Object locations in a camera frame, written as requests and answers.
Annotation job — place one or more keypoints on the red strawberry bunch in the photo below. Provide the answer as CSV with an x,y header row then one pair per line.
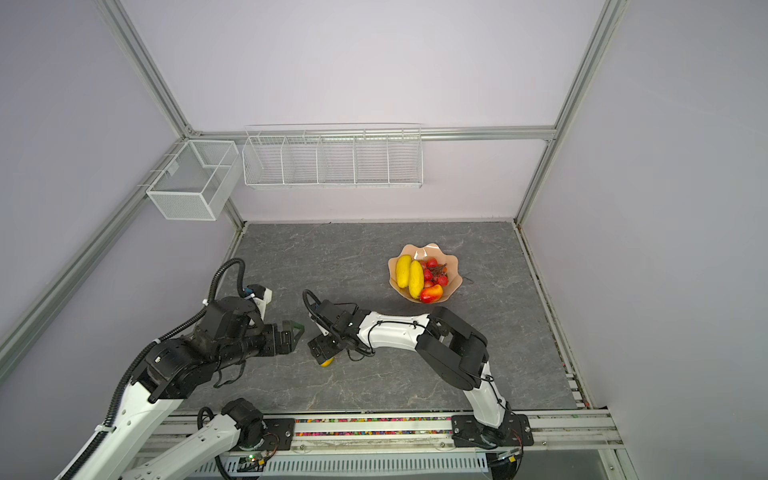
x,y
434,272

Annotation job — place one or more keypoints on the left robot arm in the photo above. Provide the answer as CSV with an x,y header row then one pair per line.
x,y
226,332

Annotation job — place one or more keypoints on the white mesh box basket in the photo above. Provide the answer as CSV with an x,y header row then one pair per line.
x,y
197,181

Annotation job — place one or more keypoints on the yellow fake fruit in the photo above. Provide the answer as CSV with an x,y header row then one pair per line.
x,y
402,271
416,280

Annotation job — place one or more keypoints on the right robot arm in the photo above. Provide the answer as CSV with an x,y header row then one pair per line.
x,y
451,347

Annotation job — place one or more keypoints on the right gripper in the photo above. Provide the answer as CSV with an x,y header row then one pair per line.
x,y
321,349

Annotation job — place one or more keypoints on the long white wire basket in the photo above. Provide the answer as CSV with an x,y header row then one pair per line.
x,y
333,155

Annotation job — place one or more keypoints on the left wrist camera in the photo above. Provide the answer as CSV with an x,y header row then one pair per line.
x,y
261,296

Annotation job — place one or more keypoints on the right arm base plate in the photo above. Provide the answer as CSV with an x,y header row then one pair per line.
x,y
514,431

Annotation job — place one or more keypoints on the pink scalloped fruit bowl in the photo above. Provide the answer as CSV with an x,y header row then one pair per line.
x,y
422,253

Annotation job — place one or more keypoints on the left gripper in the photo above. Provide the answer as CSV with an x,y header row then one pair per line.
x,y
273,347

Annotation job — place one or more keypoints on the aluminium front rail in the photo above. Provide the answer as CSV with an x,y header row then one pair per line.
x,y
432,432

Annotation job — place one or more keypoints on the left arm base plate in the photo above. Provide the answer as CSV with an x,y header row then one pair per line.
x,y
270,434

